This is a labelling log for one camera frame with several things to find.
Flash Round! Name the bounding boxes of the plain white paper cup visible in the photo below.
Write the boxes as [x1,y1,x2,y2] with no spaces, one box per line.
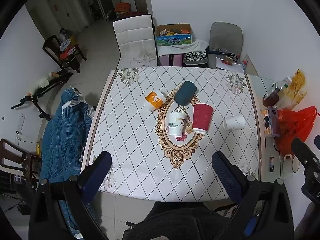
[223,114,246,131]

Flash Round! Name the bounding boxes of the white mug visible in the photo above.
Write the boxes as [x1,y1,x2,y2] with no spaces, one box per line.
[282,153,300,173]

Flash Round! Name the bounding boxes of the cardboard box with blue print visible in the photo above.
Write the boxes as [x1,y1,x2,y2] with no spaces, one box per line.
[155,24,192,46]

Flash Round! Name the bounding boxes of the black exercise stand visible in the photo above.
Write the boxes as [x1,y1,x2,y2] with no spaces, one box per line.
[11,70,74,120]

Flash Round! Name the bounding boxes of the red ribbed paper cup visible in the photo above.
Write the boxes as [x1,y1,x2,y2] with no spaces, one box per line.
[192,103,214,134]

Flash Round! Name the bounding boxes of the black white patterned bag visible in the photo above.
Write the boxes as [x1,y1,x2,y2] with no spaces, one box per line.
[182,50,208,68]

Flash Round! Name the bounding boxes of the pile of clothes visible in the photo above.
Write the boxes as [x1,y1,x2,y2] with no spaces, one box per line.
[59,29,78,60]

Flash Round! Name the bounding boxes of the dark wooden chair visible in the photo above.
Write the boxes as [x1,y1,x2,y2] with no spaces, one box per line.
[42,35,87,73]

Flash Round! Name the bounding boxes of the glass side table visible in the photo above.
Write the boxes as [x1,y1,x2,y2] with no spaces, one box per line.
[246,74,300,182]

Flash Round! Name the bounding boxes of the white papers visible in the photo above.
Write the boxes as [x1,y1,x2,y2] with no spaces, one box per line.
[215,57,244,73]

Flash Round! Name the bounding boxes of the clear plastic bottle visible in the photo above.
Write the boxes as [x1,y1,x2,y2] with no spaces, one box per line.
[272,76,292,93]

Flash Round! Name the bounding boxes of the pink suitcase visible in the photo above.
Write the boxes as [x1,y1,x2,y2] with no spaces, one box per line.
[159,54,183,67]

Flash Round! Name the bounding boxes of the white printed paper cup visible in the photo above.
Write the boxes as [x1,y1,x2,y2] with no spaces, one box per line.
[166,112,188,138]

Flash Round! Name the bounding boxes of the orange box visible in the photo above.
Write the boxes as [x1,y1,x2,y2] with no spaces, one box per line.
[115,2,132,13]

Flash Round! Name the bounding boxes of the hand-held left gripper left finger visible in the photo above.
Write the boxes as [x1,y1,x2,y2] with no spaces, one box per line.
[29,151,113,240]

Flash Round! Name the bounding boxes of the yellow plastic bag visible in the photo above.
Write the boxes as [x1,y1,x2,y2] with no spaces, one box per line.
[282,69,308,108]

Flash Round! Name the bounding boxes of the white padded chair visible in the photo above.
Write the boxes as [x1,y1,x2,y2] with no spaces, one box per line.
[113,14,158,68]

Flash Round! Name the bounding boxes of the black folding umbrella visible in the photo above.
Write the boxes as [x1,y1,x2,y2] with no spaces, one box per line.
[207,49,238,58]

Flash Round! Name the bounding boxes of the red plastic bag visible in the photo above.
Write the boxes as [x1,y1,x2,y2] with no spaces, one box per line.
[274,106,320,155]

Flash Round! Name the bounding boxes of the brown jar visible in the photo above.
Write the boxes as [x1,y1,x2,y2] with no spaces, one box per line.
[262,86,282,107]

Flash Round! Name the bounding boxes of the blue quilted blanket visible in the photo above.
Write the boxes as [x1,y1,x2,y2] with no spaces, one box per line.
[40,87,97,238]

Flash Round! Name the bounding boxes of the purple phone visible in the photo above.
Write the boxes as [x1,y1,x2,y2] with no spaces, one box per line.
[268,106,281,137]

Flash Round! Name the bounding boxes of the dark teal cup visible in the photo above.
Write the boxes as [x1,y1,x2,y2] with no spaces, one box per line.
[174,81,198,105]

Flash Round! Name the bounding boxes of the white door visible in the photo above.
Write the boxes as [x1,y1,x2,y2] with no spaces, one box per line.
[47,0,88,33]

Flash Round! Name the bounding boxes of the orange paper cup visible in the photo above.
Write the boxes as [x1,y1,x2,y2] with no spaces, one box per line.
[145,91,167,112]

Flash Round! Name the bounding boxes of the diamond pattern tablecloth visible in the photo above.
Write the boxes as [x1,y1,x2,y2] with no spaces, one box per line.
[80,66,262,203]

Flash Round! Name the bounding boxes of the orange snack packet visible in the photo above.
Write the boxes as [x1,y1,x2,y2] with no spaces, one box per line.
[260,109,272,137]

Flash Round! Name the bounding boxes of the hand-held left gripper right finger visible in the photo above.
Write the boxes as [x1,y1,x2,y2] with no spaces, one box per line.
[211,151,294,240]

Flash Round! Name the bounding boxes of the grey padded chair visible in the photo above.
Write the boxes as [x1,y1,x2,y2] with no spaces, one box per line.
[208,22,243,69]

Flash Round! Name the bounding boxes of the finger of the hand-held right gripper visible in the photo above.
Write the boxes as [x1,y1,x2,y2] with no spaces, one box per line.
[291,137,320,171]

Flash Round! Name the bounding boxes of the brown wooden chair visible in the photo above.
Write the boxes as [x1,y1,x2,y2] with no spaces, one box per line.
[0,139,43,200]

